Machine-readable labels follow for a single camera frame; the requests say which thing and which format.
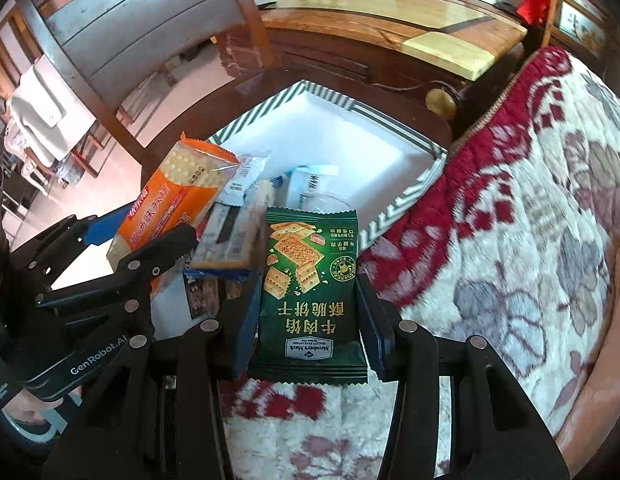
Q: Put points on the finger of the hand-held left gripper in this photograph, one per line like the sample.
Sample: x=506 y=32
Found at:
x=110 y=227
x=160 y=252

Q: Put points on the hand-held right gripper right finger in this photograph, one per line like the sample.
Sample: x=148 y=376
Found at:
x=377 y=335

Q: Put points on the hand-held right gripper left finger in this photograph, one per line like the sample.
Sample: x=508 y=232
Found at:
x=246 y=340

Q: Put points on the orange cracker packet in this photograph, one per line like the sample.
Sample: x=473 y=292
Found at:
x=175 y=195

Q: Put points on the green cracker packet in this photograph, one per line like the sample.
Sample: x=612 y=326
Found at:
x=300 y=310

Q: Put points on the pale blue snack packet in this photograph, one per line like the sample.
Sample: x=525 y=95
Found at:
x=315 y=187

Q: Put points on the green white striped box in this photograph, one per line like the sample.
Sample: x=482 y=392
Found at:
x=350 y=145

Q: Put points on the person's left hand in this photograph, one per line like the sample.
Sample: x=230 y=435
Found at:
x=27 y=407

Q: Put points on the dark printed snack packet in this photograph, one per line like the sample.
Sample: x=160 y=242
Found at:
x=202 y=297

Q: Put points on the clear blue-edged cracker packet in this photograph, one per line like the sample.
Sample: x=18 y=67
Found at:
x=225 y=240

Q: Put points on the floral fleece blanket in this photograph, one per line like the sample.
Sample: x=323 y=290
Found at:
x=515 y=185

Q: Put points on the wooden chair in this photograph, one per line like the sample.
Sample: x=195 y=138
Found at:
x=140 y=25

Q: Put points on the pink quilted blanket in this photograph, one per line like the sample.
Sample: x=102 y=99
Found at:
x=600 y=385

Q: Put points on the wooden marble-top table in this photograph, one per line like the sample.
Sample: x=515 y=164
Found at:
x=390 y=25

